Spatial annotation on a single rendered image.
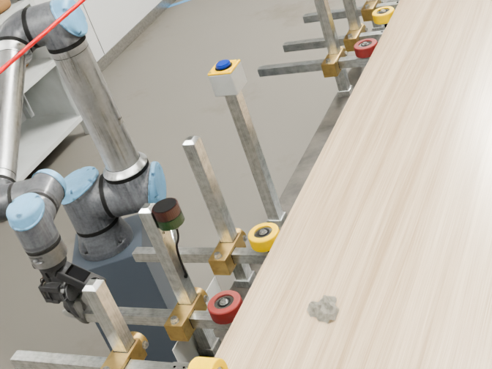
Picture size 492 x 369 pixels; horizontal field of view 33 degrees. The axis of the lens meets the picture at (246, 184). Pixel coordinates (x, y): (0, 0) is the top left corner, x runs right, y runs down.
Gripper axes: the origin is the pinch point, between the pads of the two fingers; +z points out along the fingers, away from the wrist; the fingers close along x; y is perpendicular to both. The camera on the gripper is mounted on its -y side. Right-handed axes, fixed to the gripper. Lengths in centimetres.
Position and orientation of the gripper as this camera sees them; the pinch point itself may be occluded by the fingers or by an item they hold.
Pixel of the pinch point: (88, 318)
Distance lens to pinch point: 218.0
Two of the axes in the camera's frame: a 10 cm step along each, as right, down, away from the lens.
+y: -8.9, 0.1, 4.6
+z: 2.8, 8.1, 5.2
